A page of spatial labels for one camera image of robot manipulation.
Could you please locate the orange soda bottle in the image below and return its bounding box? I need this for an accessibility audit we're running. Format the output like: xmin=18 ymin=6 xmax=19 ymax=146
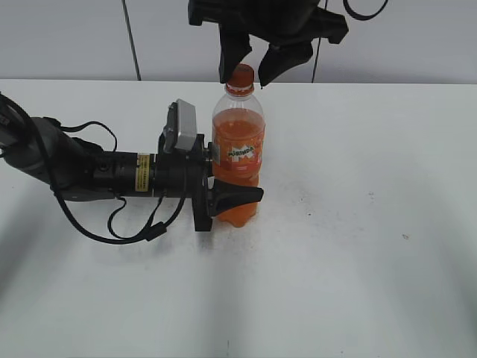
xmin=211 ymin=63 xmax=266 ymax=227

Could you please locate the orange bottle cap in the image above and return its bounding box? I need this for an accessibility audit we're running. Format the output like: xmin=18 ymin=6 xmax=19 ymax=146
xmin=226 ymin=63 xmax=255 ymax=96

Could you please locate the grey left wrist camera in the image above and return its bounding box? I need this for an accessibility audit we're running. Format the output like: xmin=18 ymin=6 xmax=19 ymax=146
xmin=159 ymin=98 xmax=198 ymax=154

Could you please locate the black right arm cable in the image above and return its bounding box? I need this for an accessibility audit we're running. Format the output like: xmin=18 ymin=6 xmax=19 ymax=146
xmin=341 ymin=0 xmax=391 ymax=20

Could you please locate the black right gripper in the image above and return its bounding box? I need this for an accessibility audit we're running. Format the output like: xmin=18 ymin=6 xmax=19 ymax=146
xmin=188 ymin=0 xmax=349 ymax=87

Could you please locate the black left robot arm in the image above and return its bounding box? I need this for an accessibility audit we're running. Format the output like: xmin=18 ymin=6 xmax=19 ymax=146
xmin=1 ymin=96 xmax=263 ymax=232

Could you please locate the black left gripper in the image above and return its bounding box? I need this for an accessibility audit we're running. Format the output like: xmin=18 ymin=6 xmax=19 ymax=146
xmin=153 ymin=134 xmax=264 ymax=231

